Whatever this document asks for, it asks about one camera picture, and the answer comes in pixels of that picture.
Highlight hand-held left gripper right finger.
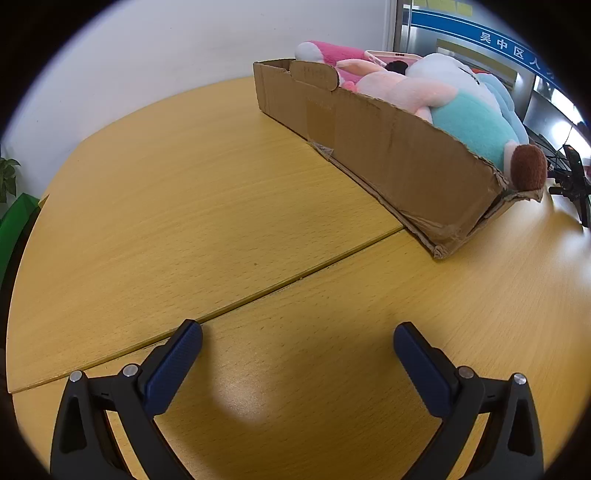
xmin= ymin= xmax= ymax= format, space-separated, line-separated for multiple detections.
xmin=393 ymin=322 xmax=544 ymax=480

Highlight white plush toy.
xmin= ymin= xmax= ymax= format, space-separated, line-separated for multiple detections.
xmin=436 ymin=39 xmax=519 ymax=88

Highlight green curved object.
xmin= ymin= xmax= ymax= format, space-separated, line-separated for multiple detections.
xmin=0 ymin=193 xmax=41 ymax=296

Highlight green potted plant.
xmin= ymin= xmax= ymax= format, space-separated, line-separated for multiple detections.
xmin=0 ymin=157 xmax=21 ymax=204

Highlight pink plastic tray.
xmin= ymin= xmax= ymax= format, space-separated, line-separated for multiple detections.
xmin=365 ymin=50 xmax=422 ymax=70

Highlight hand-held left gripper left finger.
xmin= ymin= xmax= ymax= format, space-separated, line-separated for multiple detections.
xmin=50 ymin=318 xmax=204 ymax=480

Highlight yellow notice papers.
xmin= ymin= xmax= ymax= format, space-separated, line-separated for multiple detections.
xmin=413 ymin=0 xmax=472 ymax=17

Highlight blue wall banner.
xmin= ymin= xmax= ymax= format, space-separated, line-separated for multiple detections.
xmin=410 ymin=7 xmax=568 ymax=93

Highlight pink plush bear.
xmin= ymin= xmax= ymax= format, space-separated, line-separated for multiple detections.
xmin=294 ymin=41 xmax=384 ymax=90

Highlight light blue plush toy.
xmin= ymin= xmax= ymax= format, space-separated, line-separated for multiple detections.
xmin=478 ymin=73 xmax=529 ymax=145

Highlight cardboard box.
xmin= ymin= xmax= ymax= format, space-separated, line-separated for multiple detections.
xmin=252 ymin=58 xmax=543 ymax=260

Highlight white and teal plush doll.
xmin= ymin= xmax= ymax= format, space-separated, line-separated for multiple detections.
xmin=406 ymin=52 xmax=549 ymax=192

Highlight light pink plush rabbit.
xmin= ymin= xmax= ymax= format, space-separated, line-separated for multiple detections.
xmin=336 ymin=59 xmax=455 ymax=121

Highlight black tripod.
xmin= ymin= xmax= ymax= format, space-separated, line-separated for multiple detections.
xmin=547 ymin=144 xmax=591 ymax=227

